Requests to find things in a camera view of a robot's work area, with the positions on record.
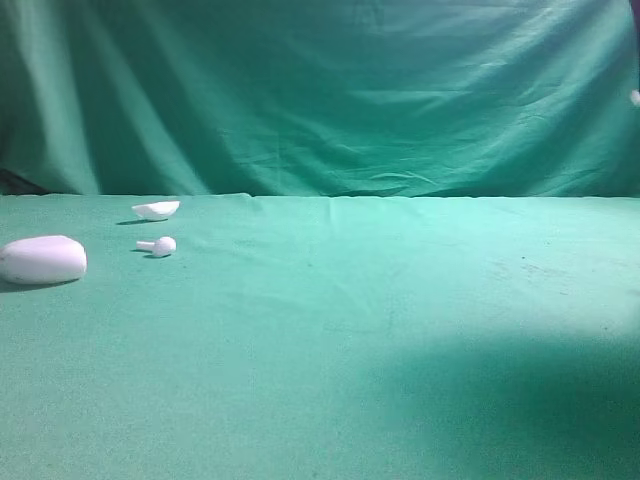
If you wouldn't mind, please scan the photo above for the white earbud case lid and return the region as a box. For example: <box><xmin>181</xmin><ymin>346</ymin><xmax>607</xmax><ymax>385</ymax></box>
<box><xmin>131</xmin><ymin>200</ymin><xmax>180</xmax><ymax>222</ymax></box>

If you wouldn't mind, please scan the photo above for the white earbud case body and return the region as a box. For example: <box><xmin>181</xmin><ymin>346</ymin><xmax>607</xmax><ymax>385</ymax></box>
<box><xmin>1</xmin><ymin>235</ymin><xmax>88</xmax><ymax>285</ymax></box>

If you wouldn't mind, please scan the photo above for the white bluetooth earbud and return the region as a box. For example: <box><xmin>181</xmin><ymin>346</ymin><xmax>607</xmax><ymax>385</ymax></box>
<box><xmin>630</xmin><ymin>90</ymin><xmax>640</xmax><ymax>106</ymax></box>

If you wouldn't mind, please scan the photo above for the white earbud near case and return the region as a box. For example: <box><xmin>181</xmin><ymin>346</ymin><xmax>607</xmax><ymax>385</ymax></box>
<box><xmin>136</xmin><ymin>236</ymin><xmax>177</xmax><ymax>258</ymax></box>

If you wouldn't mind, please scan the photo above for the green backdrop cloth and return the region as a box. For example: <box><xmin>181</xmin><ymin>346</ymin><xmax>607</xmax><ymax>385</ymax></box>
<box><xmin>1</xmin><ymin>1</ymin><xmax>639</xmax><ymax>197</ymax></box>

